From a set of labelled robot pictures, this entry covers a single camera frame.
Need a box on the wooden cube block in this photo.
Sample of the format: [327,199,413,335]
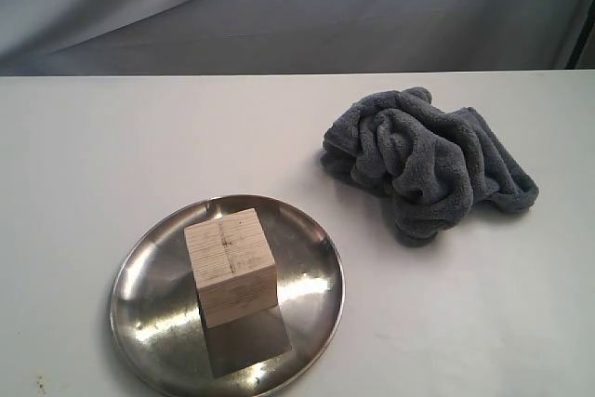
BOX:
[184,208,278,328]

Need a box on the grey fluffy towel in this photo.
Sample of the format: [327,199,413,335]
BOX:
[321,87,539,242]

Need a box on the round stainless steel plate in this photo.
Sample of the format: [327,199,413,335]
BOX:
[109,194,345,396]

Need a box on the grey backdrop curtain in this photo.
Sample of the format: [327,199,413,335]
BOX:
[1,0,591,76]

